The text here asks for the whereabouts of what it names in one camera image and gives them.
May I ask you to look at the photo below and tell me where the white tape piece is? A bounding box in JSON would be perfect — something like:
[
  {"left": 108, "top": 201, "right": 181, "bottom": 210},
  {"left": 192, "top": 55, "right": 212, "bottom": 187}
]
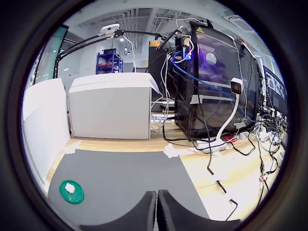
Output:
[
  {"left": 63, "top": 141, "right": 82, "bottom": 155},
  {"left": 232, "top": 121, "right": 248, "bottom": 130},
  {"left": 189, "top": 94, "right": 204, "bottom": 105},
  {"left": 209, "top": 171, "right": 230, "bottom": 185},
  {"left": 164, "top": 143, "right": 196, "bottom": 159},
  {"left": 222, "top": 190, "right": 239, "bottom": 205}
]

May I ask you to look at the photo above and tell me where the black computer monitor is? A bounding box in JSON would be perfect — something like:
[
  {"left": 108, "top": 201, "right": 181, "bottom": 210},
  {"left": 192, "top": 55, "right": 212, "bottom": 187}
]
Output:
[{"left": 263, "top": 65, "right": 289, "bottom": 110}]

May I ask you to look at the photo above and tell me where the black glass computer tower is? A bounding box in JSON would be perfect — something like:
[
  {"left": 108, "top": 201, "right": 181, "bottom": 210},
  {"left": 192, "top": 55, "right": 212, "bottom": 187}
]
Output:
[{"left": 173, "top": 20, "right": 264, "bottom": 139}]

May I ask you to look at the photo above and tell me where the white partition box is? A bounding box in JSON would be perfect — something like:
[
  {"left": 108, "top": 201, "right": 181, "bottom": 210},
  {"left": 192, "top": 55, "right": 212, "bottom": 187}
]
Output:
[
  {"left": 68, "top": 72, "right": 161, "bottom": 141},
  {"left": 22, "top": 77, "right": 71, "bottom": 191}
]

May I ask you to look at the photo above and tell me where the black cable with coloured wires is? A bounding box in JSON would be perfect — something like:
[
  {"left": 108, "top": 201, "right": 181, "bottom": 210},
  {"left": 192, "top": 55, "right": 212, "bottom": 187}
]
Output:
[{"left": 257, "top": 141, "right": 270, "bottom": 193}]

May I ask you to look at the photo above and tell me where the blue and white label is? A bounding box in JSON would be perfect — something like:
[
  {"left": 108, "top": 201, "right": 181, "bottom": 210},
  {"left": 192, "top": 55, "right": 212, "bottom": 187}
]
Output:
[{"left": 150, "top": 115, "right": 173, "bottom": 124}]

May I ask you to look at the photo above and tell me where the small red object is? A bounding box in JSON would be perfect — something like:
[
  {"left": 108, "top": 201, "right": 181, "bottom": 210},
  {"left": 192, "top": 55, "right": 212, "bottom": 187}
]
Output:
[{"left": 221, "top": 134, "right": 239, "bottom": 143}]

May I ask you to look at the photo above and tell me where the black computer case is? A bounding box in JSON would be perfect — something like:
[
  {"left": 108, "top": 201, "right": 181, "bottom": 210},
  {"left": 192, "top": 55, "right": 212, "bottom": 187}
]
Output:
[{"left": 148, "top": 39, "right": 179, "bottom": 97}]

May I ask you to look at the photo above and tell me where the dark grey mat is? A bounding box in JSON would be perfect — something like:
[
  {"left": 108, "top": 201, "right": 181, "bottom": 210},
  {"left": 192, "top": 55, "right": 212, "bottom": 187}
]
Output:
[{"left": 44, "top": 148, "right": 210, "bottom": 228}]

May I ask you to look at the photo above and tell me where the thick black camera cable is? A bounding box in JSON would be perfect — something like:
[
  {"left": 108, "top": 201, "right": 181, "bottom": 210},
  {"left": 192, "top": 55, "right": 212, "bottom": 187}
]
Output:
[{"left": 206, "top": 144, "right": 239, "bottom": 222}]

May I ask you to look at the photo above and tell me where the white power strip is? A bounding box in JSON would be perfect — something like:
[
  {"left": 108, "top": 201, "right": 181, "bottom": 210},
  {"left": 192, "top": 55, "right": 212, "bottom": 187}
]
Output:
[{"left": 195, "top": 139, "right": 229, "bottom": 154}]

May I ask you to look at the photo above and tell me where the white gooseneck camera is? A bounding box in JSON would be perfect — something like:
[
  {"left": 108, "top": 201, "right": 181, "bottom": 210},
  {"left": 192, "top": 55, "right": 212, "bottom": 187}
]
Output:
[{"left": 215, "top": 77, "right": 243, "bottom": 145}]

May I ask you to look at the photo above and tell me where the white boom-mounted camera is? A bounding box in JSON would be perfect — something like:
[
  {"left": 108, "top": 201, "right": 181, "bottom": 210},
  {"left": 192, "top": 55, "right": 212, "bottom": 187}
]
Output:
[{"left": 100, "top": 23, "right": 121, "bottom": 39}]

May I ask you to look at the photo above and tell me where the round green lid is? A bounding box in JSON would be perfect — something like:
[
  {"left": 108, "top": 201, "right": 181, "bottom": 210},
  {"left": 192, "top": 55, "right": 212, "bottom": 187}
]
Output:
[{"left": 59, "top": 180, "right": 85, "bottom": 205}]

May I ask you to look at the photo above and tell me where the blue shelf rack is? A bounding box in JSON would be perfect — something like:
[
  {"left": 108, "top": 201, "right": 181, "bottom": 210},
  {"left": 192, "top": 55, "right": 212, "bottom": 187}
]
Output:
[{"left": 96, "top": 49, "right": 124, "bottom": 75}]

